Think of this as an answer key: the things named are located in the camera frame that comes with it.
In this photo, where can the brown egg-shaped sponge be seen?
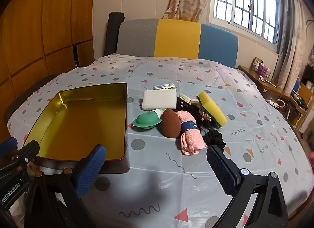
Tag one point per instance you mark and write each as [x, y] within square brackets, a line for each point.
[170, 123]

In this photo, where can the blue chair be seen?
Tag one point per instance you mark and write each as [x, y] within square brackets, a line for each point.
[296, 86]

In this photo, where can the purple box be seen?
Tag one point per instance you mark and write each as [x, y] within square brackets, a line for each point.
[263, 70]

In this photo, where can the gold tin box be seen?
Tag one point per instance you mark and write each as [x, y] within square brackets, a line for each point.
[73, 125]

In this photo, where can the black scrunchie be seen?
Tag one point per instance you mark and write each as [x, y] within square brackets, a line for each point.
[215, 139]

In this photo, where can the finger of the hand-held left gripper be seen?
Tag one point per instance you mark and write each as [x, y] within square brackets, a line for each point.
[7, 146]
[27, 150]

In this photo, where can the black hair wig doll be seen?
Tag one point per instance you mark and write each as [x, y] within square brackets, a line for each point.
[193, 112]

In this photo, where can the green silicone bottle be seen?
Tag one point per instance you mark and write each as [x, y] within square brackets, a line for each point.
[146, 121]

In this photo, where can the cream gauze cloth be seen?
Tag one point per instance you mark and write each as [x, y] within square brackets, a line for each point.
[187, 99]

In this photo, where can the small blue white carton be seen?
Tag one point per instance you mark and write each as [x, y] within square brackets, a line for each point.
[163, 86]

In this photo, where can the beige box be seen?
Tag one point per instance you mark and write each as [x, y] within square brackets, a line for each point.
[257, 62]

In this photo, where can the pink scrunchie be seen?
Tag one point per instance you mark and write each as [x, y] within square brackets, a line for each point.
[207, 118]

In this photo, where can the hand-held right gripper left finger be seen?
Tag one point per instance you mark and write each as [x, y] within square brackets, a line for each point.
[89, 169]

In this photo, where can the white sponge block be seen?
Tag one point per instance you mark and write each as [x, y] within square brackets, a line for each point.
[159, 99]

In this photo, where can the black rolled mat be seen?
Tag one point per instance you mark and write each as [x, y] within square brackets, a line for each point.
[112, 34]

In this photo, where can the yellow green scouring sponge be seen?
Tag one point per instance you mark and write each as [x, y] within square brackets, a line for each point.
[212, 109]

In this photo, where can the wooden desk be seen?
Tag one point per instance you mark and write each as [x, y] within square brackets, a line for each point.
[267, 84]

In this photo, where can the grey yellow blue headboard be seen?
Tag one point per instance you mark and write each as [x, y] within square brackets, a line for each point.
[176, 39]

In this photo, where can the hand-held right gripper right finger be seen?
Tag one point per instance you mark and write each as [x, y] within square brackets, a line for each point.
[220, 169]

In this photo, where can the patterned white bed sheet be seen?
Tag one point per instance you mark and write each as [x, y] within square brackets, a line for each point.
[245, 110]

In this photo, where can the wooden wardrobe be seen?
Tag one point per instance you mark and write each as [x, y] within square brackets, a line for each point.
[36, 21]

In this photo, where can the pink towel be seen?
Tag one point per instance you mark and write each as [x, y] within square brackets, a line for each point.
[190, 142]

